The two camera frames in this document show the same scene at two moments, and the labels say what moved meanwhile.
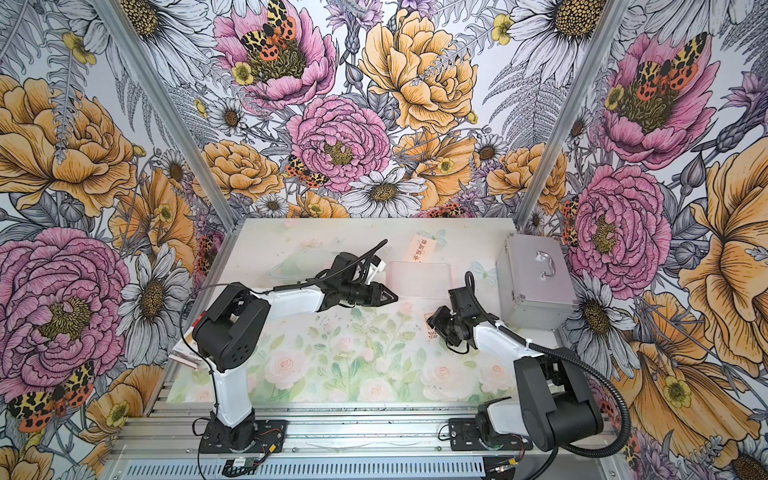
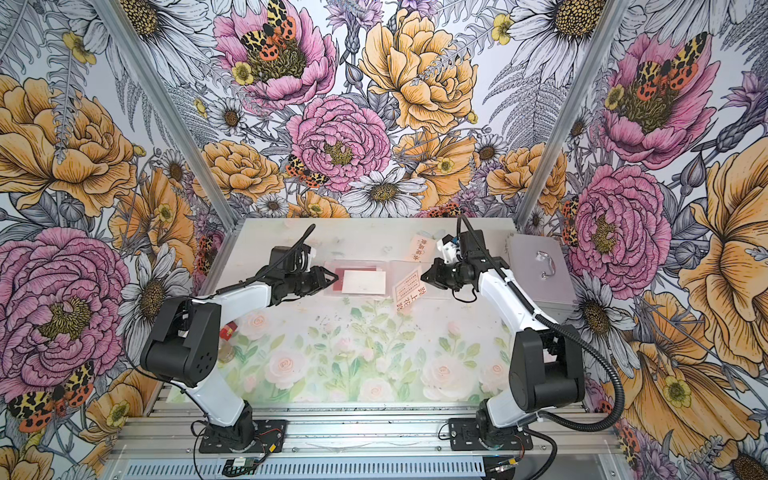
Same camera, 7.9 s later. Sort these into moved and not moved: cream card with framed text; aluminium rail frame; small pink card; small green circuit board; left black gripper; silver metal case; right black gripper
Moved: right black gripper; cream card with framed text; left black gripper
Not moved: aluminium rail frame; silver metal case; small pink card; small green circuit board
